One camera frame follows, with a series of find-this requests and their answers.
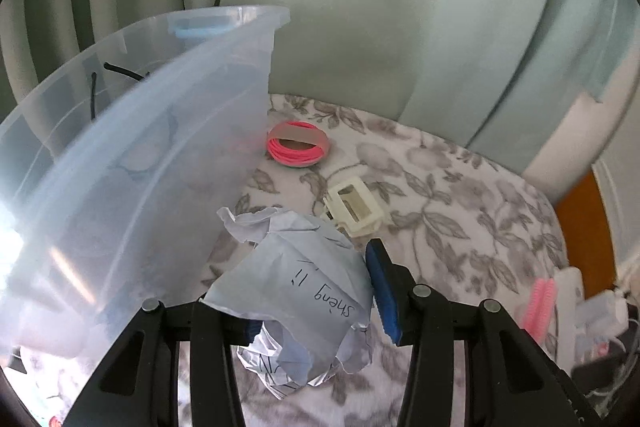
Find pink comb hair clip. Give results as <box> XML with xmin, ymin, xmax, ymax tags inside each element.
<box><xmin>521</xmin><ymin>279</ymin><xmax>556</xmax><ymax>345</ymax></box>

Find white charger block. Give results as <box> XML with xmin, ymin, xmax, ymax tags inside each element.
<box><xmin>575</xmin><ymin>291</ymin><xmax>629</xmax><ymax>348</ymax></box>

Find black beaded headband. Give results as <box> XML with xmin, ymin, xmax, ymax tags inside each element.
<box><xmin>89</xmin><ymin>62</ymin><xmax>150</xmax><ymax>120</ymax></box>

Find clear plastic storage bin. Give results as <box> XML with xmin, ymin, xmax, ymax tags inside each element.
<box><xmin>1</xmin><ymin>5</ymin><xmax>290</xmax><ymax>363</ymax></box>

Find pink hair ties on card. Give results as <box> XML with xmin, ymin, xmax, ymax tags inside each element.
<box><xmin>264</xmin><ymin>120</ymin><xmax>329</xmax><ymax>168</ymax></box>

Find white paper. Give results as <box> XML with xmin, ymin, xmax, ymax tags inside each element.
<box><xmin>202</xmin><ymin>207</ymin><xmax>373</xmax><ymax>400</ymax></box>

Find orange wooden headboard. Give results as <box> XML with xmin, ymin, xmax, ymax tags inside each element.
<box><xmin>555</xmin><ymin>170</ymin><xmax>616</xmax><ymax>298</ymax></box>

